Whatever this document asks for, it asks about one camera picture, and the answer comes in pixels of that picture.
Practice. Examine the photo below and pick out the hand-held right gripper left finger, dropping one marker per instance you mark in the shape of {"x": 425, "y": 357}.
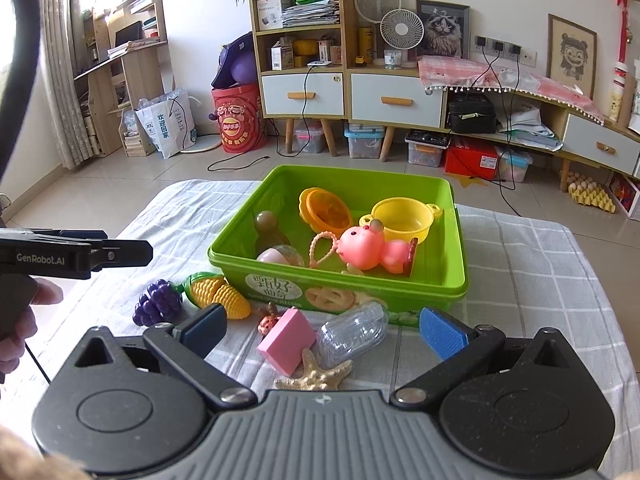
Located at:
{"x": 205, "y": 325}

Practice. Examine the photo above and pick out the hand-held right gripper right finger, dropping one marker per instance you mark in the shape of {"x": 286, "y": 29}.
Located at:
{"x": 442, "y": 334}

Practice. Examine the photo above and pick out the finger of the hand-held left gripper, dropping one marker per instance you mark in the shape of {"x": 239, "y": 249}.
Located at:
{"x": 125, "y": 255}

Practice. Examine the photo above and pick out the pink toy pig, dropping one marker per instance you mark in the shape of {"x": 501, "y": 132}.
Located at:
{"x": 360, "y": 250}

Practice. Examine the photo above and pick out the brown pear-shaped toy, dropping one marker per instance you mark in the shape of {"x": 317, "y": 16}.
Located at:
{"x": 267, "y": 225}

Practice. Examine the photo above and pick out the yellow toy pot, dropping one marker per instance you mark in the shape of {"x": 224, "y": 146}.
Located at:
{"x": 400, "y": 220}

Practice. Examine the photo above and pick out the green plastic box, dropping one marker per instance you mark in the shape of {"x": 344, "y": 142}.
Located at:
{"x": 280, "y": 195}

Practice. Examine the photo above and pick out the orange flower-shaped toy mold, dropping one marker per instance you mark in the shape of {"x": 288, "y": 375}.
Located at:
{"x": 325, "y": 210}

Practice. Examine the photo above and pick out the person's left hand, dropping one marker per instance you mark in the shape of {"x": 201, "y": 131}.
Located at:
{"x": 47, "y": 294}

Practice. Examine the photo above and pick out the yellow toy corn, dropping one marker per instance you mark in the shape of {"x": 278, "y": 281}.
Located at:
{"x": 220, "y": 295}

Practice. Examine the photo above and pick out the purple toy grapes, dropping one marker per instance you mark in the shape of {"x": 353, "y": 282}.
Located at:
{"x": 155, "y": 305}

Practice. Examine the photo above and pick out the small orange toy crab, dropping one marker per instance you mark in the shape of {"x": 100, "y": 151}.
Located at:
{"x": 267, "y": 322}

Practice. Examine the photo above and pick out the pink rectangular block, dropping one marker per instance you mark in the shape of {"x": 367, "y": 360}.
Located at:
{"x": 287, "y": 340}

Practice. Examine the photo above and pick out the clear plastic container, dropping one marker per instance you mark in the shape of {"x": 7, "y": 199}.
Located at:
{"x": 350, "y": 335}

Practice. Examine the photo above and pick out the beige starfish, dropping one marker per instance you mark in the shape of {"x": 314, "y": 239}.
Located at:
{"x": 312, "y": 377}

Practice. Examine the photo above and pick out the white shopping bag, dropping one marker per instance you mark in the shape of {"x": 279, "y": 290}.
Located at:
{"x": 162, "y": 127}

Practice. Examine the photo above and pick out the red printed bucket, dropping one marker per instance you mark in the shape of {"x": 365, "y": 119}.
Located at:
{"x": 237, "y": 122}

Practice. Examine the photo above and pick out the red cardboard box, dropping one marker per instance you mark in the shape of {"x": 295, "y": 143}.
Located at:
{"x": 472, "y": 160}

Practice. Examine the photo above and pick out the pale blue storage box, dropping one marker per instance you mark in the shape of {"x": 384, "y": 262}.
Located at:
{"x": 515, "y": 166}

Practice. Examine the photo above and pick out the clear storage box black lid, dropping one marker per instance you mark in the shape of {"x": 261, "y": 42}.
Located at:
{"x": 426, "y": 150}

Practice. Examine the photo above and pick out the wooden bookshelf desk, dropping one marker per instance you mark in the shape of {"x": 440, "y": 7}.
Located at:
{"x": 135, "y": 70}

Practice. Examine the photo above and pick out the beige curtain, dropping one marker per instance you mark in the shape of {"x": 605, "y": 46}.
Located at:
{"x": 60, "y": 60}

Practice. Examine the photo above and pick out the yellow egg tray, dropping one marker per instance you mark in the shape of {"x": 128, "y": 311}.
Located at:
{"x": 592, "y": 192}

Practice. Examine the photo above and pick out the clear storage box blue lid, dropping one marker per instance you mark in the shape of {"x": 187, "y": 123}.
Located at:
{"x": 365, "y": 142}

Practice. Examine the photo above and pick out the clear storage box pink contents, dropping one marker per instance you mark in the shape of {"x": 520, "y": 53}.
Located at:
{"x": 309, "y": 140}

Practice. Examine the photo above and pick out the black bag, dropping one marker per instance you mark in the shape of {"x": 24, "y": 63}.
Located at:
{"x": 470, "y": 115}

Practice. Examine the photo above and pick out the purple bag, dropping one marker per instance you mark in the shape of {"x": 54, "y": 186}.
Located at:
{"x": 235, "y": 60}

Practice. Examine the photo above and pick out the white red printed carton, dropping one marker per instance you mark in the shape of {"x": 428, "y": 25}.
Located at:
{"x": 627, "y": 197}

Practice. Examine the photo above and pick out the wooden sideboard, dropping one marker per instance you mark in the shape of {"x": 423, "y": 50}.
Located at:
{"x": 253, "y": 60}

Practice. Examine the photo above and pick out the white drawer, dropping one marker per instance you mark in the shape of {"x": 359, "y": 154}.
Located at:
{"x": 300, "y": 85}
{"x": 397, "y": 87}
{"x": 600, "y": 135}

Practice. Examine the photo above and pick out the pink tasselled cloth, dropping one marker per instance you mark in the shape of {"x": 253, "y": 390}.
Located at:
{"x": 450, "y": 72}

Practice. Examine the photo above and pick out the yellow tape roll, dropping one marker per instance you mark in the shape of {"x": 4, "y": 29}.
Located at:
{"x": 305, "y": 49}

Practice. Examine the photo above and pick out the glass cup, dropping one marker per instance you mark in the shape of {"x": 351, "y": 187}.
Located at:
{"x": 393, "y": 60}

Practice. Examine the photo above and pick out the white product box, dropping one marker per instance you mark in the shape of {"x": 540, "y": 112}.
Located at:
{"x": 272, "y": 12}

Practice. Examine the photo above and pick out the yellow canister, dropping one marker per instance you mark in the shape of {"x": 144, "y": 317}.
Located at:
{"x": 366, "y": 45}

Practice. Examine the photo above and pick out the framed cat picture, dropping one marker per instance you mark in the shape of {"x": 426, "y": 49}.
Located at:
{"x": 442, "y": 30}

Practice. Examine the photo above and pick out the stack of papers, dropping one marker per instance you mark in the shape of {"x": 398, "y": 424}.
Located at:
{"x": 310, "y": 12}

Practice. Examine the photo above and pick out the white desk fan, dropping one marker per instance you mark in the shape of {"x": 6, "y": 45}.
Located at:
{"x": 402, "y": 30}

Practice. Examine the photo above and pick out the framed cartoon drawing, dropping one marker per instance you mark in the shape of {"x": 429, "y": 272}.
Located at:
{"x": 571, "y": 55}

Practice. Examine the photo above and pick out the red hanging decoration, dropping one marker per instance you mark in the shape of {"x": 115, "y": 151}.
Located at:
{"x": 622, "y": 15}

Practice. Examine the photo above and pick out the wall socket row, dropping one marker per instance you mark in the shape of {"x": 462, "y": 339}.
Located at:
{"x": 527, "y": 55}

